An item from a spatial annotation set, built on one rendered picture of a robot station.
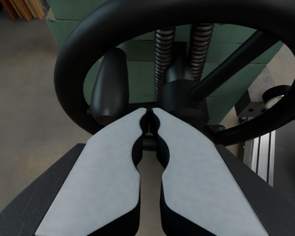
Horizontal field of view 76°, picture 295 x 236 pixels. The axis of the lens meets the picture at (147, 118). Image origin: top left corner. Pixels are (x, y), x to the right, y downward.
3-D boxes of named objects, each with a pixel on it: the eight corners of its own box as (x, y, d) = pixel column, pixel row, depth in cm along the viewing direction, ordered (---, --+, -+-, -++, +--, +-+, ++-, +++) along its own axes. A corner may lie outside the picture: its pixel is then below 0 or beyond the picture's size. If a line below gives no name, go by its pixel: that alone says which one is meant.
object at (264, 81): (236, 117, 54) (251, 102, 47) (228, 83, 60) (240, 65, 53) (265, 118, 54) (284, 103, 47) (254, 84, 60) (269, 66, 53)
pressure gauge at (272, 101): (255, 114, 47) (276, 94, 39) (251, 101, 48) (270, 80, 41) (280, 114, 47) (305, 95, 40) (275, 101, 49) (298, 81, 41)
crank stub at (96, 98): (135, 124, 12) (107, 133, 13) (138, 58, 15) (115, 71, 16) (106, 108, 10) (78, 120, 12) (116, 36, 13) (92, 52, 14)
